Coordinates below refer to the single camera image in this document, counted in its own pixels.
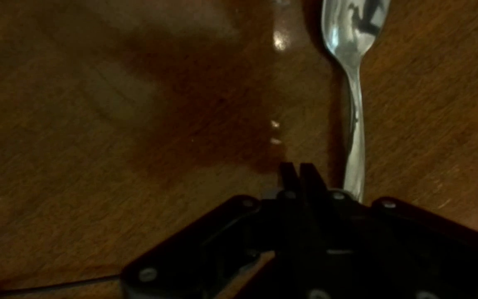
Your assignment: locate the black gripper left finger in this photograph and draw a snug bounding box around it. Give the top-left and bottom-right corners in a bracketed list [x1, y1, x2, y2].
[122, 161, 303, 299]

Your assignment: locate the silver metal spoon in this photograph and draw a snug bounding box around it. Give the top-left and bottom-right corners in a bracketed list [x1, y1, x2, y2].
[321, 0, 394, 202]

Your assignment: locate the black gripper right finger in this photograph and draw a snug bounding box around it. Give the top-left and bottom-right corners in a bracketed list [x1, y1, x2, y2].
[299, 161, 478, 299]

